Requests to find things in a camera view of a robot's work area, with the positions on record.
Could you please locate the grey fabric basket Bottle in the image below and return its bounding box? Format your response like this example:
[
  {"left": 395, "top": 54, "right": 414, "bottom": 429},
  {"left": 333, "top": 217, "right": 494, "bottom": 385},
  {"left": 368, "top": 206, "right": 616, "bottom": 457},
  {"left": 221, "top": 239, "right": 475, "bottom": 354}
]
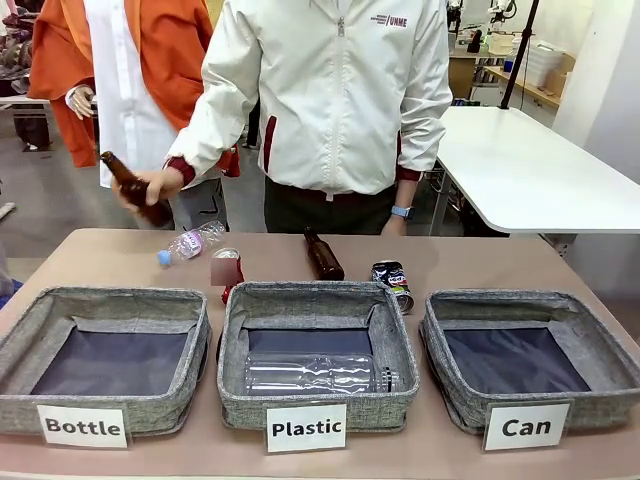
[{"left": 0, "top": 285, "right": 212, "bottom": 438}]

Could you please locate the brown glass bottle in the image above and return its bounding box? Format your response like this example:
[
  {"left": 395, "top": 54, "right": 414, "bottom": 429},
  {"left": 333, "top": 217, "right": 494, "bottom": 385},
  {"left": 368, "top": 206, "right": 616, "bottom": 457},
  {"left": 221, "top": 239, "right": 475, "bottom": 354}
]
[
  {"left": 99, "top": 150, "right": 174, "bottom": 228},
  {"left": 302, "top": 225, "right": 347, "bottom": 282}
]

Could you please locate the person torso white jacket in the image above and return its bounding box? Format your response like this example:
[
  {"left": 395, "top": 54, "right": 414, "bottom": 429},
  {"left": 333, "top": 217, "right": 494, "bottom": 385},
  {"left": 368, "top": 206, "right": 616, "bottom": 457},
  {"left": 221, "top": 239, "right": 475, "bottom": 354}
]
[{"left": 164, "top": 0, "right": 454, "bottom": 236}]

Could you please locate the crushed black soda can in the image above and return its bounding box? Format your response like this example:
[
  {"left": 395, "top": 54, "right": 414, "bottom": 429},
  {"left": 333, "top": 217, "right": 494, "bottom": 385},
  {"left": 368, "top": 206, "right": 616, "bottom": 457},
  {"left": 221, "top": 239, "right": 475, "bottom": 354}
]
[{"left": 370, "top": 259, "right": 417, "bottom": 316}]

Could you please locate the mannequin with orange jacket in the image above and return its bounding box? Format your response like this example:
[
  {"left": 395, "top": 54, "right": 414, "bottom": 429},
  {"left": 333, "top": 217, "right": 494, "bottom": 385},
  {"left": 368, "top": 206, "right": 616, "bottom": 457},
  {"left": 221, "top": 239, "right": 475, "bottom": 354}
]
[{"left": 27, "top": 0, "right": 242, "bottom": 231}]

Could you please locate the white label Bottle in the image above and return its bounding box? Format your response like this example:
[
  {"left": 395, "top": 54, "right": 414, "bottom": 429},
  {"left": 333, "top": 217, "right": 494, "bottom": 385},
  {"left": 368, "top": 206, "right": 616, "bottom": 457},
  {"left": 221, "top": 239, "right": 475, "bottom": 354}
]
[{"left": 35, "top": 403, "right": 131, "bottom": 450}]

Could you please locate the pile of patterned clothes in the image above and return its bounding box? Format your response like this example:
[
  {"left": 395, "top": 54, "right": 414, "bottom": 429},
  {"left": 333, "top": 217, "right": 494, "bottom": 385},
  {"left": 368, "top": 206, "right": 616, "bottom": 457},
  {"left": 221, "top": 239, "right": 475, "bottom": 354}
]
[{"left": 0, "top": 0, "right": 37, "bottom": 96}]

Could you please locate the wooden workbench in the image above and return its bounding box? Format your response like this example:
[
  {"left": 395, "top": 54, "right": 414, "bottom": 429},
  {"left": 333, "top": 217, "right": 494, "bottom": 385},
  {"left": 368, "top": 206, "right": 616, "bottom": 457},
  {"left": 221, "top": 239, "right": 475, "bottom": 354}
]
[{"left": 483, "top": 63, "right": 562, "bottom": 110}]

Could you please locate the clear plastic bottle blue cap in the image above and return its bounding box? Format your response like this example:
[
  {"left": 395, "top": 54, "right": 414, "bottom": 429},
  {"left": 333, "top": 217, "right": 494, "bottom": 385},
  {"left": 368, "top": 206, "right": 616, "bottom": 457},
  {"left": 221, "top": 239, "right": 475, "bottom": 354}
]
[{"left": 156, "top": 219, "right": 228, "bottom": 268}]

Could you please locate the white side table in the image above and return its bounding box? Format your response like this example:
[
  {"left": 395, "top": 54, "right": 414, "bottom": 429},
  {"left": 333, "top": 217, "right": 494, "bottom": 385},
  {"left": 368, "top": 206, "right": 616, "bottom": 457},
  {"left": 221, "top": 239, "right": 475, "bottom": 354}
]
[{"left": 428, "top": 105, "right": 640, "bottom": 237}]

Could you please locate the stack of white bins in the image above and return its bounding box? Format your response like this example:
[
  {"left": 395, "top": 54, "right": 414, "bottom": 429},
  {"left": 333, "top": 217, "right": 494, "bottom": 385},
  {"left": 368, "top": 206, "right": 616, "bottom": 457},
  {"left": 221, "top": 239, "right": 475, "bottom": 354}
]
[{"left": 526, "top": 38, "right": 567, "bottom": 87}]

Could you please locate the person right forearm white sleeve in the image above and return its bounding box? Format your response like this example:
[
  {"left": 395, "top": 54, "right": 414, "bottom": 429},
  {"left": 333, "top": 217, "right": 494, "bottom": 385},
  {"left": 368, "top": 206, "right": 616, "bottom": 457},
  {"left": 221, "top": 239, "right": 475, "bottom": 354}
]
[{"left": 163, "top": 92, "right": 251, "bottom": 189}]

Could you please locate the crushed red soda can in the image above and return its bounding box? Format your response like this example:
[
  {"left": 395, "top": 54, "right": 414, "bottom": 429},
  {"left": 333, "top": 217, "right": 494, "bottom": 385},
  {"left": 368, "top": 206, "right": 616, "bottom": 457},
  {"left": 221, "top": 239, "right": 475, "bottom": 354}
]
[{"left": 210, "top": 246, "right": 246, "bottom": 306}]

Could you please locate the black tripod pole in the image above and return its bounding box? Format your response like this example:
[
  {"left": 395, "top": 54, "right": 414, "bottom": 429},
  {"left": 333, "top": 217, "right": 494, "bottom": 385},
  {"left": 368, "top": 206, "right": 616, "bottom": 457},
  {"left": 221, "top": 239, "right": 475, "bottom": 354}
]
[{"left": 499, "top": 0, "right": 542, "bottom": 112}]

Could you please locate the white label Plastic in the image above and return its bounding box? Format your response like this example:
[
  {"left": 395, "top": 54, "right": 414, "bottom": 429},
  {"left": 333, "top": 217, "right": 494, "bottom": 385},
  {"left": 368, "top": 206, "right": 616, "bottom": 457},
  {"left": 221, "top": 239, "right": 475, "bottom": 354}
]
[{"left": 264, "top": 403, "right": 348, "bottom": 454}]

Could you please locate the grey fabric basket Can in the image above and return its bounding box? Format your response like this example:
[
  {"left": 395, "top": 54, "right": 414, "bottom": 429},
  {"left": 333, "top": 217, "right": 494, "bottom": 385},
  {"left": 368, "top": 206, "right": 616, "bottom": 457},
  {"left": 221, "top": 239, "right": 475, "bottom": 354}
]
[{"left": 419, "top": 289, "right": 640, "bottom": 436}]

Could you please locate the grey fabric basket Plastic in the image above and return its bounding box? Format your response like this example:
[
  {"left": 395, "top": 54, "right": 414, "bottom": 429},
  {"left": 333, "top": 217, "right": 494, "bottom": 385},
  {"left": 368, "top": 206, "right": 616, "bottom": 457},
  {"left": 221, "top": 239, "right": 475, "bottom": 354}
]
[{"left": 215, "top": 279, "right": 422, "bottom": 434}]

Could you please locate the large clear plastic bottle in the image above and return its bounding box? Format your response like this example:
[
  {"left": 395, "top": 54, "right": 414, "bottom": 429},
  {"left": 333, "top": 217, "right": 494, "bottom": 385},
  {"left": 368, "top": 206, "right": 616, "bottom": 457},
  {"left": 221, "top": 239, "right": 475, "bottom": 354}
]
[{"left": 243, "top": 351, "right": 402, "bottom": 399}]

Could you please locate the white label Can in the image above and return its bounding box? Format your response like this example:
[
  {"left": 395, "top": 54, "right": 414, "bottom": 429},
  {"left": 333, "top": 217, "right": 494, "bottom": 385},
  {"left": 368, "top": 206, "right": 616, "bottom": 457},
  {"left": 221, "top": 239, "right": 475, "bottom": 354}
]
[{"left": 481, "top": 399, "right": 574, "bottom": 453}]

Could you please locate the person right hand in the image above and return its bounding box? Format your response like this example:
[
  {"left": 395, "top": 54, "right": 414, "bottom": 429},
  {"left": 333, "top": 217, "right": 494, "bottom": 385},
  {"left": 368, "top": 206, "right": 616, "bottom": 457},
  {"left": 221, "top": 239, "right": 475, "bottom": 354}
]
[{"left": 111, "top": 167, "right": 185, "bottom": 214}]

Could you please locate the person left forearm white sleeve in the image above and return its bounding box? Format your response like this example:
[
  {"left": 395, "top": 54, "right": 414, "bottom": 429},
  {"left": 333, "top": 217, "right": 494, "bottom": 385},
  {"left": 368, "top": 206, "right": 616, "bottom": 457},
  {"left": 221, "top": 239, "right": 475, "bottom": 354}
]
[{"left": 393, "top": 112, "right": 454, "bottom": 209}]

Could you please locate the cardboard box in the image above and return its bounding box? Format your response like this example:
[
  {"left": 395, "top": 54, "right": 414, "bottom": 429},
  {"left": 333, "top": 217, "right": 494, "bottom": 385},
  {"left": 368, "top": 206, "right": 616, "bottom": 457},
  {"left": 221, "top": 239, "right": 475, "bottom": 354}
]
[{"left": 546, "top": 51, "right": 577, "bottom": 95}]

